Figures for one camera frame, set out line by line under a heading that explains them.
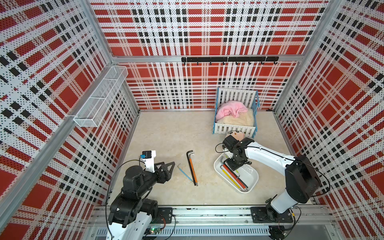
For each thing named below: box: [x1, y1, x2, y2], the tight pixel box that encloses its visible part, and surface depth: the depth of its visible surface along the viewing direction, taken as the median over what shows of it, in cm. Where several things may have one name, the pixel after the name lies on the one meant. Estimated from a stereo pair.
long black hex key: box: [186, 150, 197, 186], surface depth 92 cm
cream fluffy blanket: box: [215, 108, 254, 127], surface depth 104 cm
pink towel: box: [216, 101, 248, 121], surface depth 103 cm
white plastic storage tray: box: [213, 153, 259, 194], surface depth 86 cm
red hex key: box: [222, 164, 248, 191], surface depth 86 cm
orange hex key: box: [189, 153, 198, 187], surface depth 90 cm
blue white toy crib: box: [212, 87, 261, 139], surface depth 106 cm
